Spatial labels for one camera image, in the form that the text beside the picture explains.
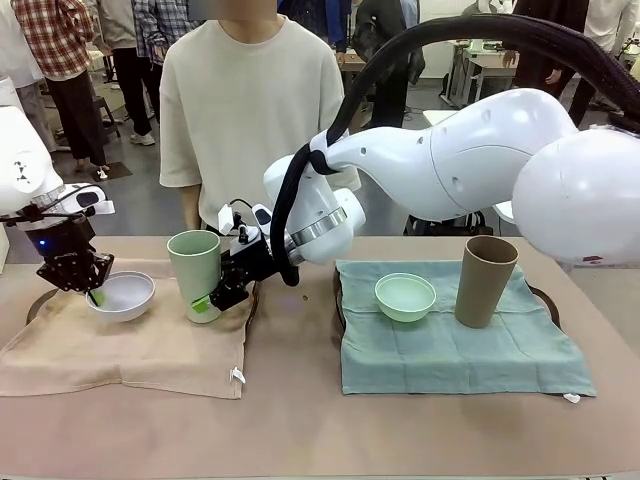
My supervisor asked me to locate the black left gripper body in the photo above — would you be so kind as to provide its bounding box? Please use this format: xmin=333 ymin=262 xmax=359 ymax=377
xmin=22 ymin=214 xmax=115 ymax=281

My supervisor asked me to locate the bystander in blue plaid shirt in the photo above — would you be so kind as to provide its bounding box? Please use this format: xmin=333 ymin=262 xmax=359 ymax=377
xmin=133 ymin=0 xmax=202 ymax=67

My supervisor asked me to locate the dark brown handled tray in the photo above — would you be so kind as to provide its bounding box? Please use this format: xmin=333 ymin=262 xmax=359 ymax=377
xmin=24 ymin=279 xmax=262 ymax=336
xmin=332 ymin=259 xmax=562 ymax=334

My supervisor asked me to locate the black office chair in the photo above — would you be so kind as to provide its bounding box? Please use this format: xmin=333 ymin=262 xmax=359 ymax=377
xmin=403 ymin=209 xmax=496 ymax=237

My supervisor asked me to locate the black braided cable hose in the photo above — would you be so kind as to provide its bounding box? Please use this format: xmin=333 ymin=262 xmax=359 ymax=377
xmin=269 ymin=13 xmax=640 ymax=288

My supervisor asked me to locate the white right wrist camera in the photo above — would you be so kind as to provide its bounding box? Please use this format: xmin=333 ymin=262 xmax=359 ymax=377
xmin=217 ymin=201 xmax=275 ymax=244

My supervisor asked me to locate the beige cloth mat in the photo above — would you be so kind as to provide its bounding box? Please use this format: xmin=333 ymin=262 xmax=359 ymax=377
xmin=0 ymin=257 xmax=252 ymax=400

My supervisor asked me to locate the person in cream shirt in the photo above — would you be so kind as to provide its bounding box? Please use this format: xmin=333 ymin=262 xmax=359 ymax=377
xmin=158 ymin=7 xmax=364 ymax=237

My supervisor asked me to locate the bystander in dark coat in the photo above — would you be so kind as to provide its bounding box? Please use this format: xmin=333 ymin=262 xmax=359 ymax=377
xmin=504 ymin=0 xmax=594 ymax=127

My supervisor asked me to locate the bystander in red plaid shirt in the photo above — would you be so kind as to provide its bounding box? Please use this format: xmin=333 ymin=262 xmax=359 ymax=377
xmin=9 ymin=0 xmax=110 ymax=181

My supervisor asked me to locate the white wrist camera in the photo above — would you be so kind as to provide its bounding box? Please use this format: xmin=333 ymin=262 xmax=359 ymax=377
xmin=63 ymin=183 xmax=116 ymax=217
xmin=217 ymin=201 xmax=275 ymax=244

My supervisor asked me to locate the bystander in white shirt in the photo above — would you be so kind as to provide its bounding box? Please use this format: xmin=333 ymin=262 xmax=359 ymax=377
xmin=582 ymin=0 xmax=640 ymax=111

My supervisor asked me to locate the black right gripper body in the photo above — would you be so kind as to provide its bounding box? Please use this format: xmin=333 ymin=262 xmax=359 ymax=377
xmin=222 ymin=234 xmax=294 ymax=286

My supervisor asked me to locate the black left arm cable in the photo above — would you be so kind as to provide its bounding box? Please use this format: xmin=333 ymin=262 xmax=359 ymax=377
xmin=0 ymin=191 xmax=97 ymax=225

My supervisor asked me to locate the white bowl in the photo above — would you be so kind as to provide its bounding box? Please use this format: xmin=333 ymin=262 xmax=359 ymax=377
xmin=85 ymin=270 xmax=156 ymax=323

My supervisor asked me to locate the person's right forearm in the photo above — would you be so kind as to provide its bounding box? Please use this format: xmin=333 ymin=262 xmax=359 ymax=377
xmin=180 ymin=187 xmax=204 ymax=234

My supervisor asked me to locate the bystander in grey top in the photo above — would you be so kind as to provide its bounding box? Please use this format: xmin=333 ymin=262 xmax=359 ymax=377
xmin=93 ymin=0 xmax=157 ymax=147

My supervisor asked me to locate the grey background desk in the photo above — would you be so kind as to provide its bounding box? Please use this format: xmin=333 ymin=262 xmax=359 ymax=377
xmin=442 ymin=38 xmax=520 ymax=109

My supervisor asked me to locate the pale green tall cup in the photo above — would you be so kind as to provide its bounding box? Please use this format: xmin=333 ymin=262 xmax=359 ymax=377
xmin=166 ymin=228 xmax=223 ymax=325

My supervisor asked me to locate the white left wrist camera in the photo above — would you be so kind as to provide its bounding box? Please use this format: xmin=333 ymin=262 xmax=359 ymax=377
xmin=63 ymin=183 xmax=116 ymax=217

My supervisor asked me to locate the blue-green cloth mat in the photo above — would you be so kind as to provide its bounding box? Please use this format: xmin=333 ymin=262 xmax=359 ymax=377
xmin=334 ymin=258 xmax=599 ymax=404

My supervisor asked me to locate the brown tall cup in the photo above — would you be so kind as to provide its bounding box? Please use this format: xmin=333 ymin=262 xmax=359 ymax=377
xmin=453 ymin=236 xmax=520 ymax=330

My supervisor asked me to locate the pale green bowl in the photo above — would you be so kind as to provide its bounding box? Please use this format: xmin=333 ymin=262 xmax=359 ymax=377
xmin=374 ymin=272 xmax=437 ymax=324

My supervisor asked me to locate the bystander in blue jacket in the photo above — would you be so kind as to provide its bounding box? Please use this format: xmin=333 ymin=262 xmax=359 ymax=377
xmin=323 ymin=0 xmax=352 ymax=54

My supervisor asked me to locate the bystander in black with backpack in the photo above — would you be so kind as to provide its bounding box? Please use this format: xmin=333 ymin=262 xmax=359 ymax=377
xmin=349 ymin=0 xmax=427 ymax=129

